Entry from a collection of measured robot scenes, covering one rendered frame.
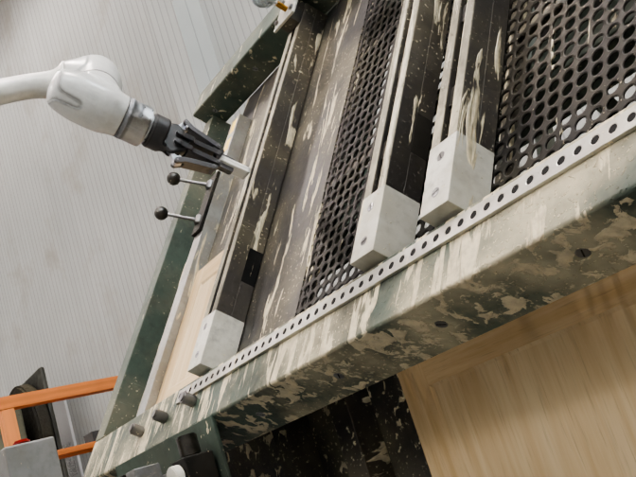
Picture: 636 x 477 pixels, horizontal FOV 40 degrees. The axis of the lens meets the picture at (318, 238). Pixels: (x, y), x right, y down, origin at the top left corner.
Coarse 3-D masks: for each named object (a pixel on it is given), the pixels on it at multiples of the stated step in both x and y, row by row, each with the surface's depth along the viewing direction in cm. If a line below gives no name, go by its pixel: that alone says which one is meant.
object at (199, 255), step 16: (240, 128) 254; (240, 144) 252; (224, 176) 244; (224, 192) 242; (208, 224) 235; (208, 240) 233; (192, 256) 230; (208, 256) 231; (192, 272) 227; (176, 304) 222; (176, 320) 219; (176, 336) 217; (160, 352) 215; (160, 368) 211; (160, 384) 210; (144, 400) 209
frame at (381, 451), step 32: (384, 384) 165; (320, 416) 182; (352, 416) 164; (384, 416) 165; (256, 448) 202; (288, 448) 181; (320, 448) 183; (352, 448) 164; (384, 448) 165; (416, 448) 159
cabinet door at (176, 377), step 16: (208, 272) 218; (192, 288) 224; (208, 288) 213; (192, 304) 218; (192, 320) 213; (192, 336) 207; (176, 352) 211; (192, 352) 201; (176, 368) 206; (176, 384) 200; (160, 400) 205
